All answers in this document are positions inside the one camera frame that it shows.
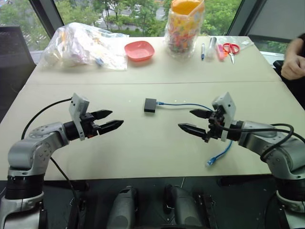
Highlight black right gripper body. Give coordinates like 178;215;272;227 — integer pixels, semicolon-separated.
203;106;226;143

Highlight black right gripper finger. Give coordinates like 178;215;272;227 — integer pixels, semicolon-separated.
178;123;207;137
189;109;211;119

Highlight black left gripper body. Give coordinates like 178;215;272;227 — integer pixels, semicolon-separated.
80;113;101;139

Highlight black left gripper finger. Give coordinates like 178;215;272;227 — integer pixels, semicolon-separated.
92;109;113;121
98;119;124;135

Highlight small black box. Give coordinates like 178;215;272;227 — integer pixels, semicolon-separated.
143;98;157;114

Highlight person's bare hand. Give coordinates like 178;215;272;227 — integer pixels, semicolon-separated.
281;55;305;80

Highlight pink highlighter marker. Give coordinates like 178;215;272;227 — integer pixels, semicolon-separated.
216;44;225;61

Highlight clear plastic tube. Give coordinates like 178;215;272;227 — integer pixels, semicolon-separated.
205;36;217;62

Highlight clear plastic bag of items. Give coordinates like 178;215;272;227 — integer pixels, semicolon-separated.
39;22;130;72

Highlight pink plastic bowl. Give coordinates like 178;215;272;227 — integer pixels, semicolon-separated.
124;41;155;62

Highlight dark rounded robot leg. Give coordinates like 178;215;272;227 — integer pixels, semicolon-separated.
163;184;203;229
112;186;139;229

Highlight clear jar of colourful candy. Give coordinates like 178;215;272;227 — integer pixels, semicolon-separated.
163;0;205;62

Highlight black office chair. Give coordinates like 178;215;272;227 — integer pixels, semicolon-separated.
0;25;37;122

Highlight blue Ethernet cable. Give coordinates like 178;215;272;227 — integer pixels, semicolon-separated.
156;101;234;167

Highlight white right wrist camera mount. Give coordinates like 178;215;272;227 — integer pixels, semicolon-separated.
212;92;236;142

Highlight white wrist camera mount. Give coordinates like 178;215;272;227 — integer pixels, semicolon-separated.
69;93;90;141
212;92;236;142

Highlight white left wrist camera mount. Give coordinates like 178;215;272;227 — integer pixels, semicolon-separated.
69;93;90;141

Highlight red handled scissors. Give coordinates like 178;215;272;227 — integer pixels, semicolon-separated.
222;42;240;64

